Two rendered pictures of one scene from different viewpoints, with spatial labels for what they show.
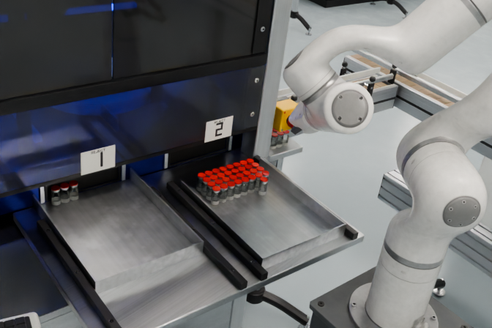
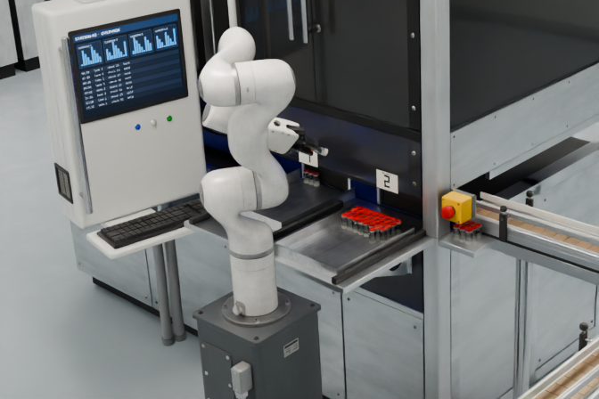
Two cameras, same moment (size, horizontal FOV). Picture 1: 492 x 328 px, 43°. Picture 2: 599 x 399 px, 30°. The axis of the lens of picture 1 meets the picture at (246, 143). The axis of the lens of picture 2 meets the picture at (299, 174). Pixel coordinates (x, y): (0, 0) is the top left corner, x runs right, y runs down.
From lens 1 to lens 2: 3.26 m
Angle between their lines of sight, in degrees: 76
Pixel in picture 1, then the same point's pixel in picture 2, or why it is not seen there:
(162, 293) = not seen: hidden behind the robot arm
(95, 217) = (299, 195)
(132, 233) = (289, 208)
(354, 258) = not seen: outside the picture
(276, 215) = (344, 251)
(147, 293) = not seen: hidden behind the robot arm
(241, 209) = (343, 238)
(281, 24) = (429, 110)
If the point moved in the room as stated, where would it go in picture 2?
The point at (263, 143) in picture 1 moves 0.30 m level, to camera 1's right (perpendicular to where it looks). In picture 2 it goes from (429, 220) to (449, 266)
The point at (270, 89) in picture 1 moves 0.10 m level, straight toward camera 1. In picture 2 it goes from (428, 168) to (394, 171)
